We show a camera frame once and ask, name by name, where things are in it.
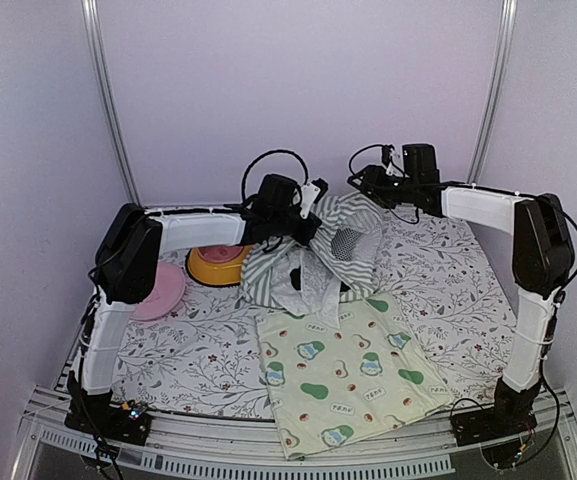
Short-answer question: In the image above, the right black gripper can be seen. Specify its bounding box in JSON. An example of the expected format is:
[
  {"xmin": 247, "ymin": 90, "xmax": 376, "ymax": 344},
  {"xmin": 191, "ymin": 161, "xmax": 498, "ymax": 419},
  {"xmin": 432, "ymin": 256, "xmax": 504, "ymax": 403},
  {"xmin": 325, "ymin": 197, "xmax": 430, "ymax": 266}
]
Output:
[{"xmin": 348, "ymin": 164, "xmax": 419, "ymax": 209}]

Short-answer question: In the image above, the striped fabric pet tent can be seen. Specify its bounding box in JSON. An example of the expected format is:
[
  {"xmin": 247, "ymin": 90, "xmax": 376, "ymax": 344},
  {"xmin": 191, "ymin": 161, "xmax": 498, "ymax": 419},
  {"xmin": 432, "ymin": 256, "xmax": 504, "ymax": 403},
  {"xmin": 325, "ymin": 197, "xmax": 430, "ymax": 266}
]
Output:
[{"xmin": 241, "ymin": 193, "xmax": 383, "ymax": 328}]

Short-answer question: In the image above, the avocado print cushion mat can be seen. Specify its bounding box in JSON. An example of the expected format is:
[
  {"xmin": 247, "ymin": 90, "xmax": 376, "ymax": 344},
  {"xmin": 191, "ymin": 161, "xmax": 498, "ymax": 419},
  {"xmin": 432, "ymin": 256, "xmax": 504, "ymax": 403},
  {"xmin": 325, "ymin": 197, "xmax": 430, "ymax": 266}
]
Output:
[{"xmin": 257, "ymin": 293, "xmax": 454, "ymax": 460}]

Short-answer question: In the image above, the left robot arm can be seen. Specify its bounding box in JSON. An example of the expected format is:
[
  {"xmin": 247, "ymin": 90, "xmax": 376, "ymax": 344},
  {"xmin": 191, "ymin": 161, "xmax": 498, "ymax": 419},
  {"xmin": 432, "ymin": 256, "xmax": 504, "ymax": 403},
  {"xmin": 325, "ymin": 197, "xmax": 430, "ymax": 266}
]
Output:
[{"xmin": 67, "ymin": 174, "xmax": 327, "ymax": 434}]

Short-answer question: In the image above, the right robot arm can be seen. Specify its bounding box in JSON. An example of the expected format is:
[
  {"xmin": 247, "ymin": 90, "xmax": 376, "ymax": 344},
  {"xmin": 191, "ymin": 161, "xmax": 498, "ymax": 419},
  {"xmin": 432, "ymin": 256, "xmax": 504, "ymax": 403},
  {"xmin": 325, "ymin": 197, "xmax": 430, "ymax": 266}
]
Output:
[{"xmin": 347, "ymin": 144, "xmax": 577, "ymax": 436}]

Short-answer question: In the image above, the yellow double pet feeder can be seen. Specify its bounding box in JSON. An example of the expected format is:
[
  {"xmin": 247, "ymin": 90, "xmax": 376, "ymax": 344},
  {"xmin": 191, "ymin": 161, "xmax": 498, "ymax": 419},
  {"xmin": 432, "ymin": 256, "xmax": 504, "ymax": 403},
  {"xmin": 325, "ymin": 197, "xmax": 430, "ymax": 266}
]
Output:
[{"xmin": 185, "ymin": 246, "xmax": 252, "ymax": 288}]

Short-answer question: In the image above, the pink bowl in feeder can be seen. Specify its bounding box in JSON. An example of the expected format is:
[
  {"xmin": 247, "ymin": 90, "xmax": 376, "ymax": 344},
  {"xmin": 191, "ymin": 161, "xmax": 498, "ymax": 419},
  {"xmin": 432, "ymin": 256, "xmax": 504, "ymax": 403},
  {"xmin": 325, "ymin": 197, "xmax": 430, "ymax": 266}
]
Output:
[{"xmin": 199, "ymin": 245, "xmax": 244, "ymax": 264}]

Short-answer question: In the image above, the pink round plate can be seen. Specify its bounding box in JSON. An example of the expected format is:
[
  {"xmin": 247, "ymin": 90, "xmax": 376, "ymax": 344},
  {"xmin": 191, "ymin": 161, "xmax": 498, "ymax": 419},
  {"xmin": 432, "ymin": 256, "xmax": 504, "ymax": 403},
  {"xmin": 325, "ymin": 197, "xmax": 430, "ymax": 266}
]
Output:
[{"xmin": 131, "ymin": 262, "xmax": 186, "ymax": 322}]

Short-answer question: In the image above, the floral table cloth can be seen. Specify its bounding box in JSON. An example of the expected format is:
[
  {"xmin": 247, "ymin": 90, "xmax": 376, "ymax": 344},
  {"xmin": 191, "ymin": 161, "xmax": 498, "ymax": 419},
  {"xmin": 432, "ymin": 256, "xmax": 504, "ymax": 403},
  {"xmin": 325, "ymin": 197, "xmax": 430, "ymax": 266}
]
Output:
[{"xmin": 112, "ymin": 207, "xmax": 516, "ymax": 420}]

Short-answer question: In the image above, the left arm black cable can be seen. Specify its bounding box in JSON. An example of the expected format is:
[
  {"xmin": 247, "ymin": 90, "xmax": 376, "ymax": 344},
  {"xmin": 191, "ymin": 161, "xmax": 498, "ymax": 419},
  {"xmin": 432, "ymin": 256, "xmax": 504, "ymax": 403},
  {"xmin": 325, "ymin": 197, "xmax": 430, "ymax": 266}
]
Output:
[{"xmin": 240, "ymin": 148, "xmax": 312, "ymax": 201}]

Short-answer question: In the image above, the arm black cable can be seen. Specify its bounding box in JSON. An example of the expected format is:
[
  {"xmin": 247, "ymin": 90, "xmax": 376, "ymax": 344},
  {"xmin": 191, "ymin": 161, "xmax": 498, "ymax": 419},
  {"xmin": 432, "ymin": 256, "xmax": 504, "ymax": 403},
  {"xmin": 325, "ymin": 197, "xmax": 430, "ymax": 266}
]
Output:
[
  {"xmin": 346, "ymin": 143, "xmax": 577, "ymax": 301},
  {"xmin": 240, "ymin": 148, "xmax": 312, "ymax": 201}
]

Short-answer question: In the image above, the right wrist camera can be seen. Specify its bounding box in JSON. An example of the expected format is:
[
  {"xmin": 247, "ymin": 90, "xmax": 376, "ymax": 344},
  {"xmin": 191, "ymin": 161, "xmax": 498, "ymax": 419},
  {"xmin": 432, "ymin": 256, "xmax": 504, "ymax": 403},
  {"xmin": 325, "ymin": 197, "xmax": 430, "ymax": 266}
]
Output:
[{"xmin": 381, "ymin": 144, "xmax": 398, "ymax": 176}]

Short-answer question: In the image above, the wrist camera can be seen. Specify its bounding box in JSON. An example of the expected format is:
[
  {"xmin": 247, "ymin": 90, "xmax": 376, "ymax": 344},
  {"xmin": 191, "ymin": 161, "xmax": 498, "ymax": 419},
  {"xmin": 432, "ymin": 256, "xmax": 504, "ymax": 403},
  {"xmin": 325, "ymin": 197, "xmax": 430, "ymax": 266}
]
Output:
[
  {"xmin": 381, "ymin": 144, "xmax": 398, "ymax": 176},
  {"xmin": 298, "ymin": 178, "xmax": 328, "ymax": 219}
]

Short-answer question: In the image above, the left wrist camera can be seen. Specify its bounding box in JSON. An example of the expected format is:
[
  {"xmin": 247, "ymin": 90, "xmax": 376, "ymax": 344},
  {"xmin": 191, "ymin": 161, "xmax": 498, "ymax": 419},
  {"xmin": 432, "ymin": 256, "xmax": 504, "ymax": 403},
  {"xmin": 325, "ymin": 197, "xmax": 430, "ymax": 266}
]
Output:
[{"xmin": 298, "ymin": 178, "xmax": 328, "ymax": 219}]

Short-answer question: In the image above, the right aluminium frame post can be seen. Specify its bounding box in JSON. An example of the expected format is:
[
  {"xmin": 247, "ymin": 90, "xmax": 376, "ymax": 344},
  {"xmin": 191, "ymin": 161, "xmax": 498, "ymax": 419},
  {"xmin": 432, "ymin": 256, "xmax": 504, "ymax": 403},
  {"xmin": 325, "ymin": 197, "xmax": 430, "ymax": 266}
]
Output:
[{"xmin": 467, "ymin": 0, "xmax": 518, "ymax": 183}]

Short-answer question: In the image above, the aluminium frame post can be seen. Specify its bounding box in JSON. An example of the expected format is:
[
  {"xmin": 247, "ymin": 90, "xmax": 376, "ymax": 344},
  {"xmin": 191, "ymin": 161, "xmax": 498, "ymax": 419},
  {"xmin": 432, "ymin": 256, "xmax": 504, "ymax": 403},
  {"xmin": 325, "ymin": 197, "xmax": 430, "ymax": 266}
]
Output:
[
  {"xmin": 81, "ymin": 0, "xmax": 142, "ymax": 205},
  {"xmin": 467, "ymin": 0, "xmax": 518, "ymax": 183}
]

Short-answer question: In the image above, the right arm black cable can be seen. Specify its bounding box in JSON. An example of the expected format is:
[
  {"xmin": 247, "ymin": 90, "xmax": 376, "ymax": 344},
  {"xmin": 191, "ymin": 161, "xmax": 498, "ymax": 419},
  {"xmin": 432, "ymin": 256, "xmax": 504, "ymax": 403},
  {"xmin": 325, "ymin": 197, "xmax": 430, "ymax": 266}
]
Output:
[{"xmin": 346, "ymin": 143, "xmax": 577, "ymax": 301}]

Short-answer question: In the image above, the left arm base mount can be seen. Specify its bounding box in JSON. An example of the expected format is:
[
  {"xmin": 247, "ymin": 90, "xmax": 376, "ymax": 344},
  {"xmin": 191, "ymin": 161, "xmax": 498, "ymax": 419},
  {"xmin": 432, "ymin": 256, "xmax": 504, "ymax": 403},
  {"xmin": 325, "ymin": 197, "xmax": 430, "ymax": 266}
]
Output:
[{"xmin": 64, "ymin": 371, "xmax": 152, "ymax": 446}]

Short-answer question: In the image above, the left aluminium frame post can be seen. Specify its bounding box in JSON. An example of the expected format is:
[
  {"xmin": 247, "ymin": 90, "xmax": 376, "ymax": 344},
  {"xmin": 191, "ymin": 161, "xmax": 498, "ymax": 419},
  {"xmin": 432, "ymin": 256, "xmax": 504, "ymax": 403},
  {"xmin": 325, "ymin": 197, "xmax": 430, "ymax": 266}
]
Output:
[{"xmin": 81, "ymin": 0, "xmax": 142, "ymax": 205}]

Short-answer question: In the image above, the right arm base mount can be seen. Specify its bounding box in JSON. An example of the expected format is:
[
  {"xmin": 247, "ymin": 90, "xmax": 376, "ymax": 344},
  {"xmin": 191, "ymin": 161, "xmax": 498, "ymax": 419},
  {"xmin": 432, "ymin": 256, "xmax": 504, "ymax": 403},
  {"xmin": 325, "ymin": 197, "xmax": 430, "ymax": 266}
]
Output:
[{"xmin": 449, "ymin": 398, "xmax": 537, "ymax": 470}]

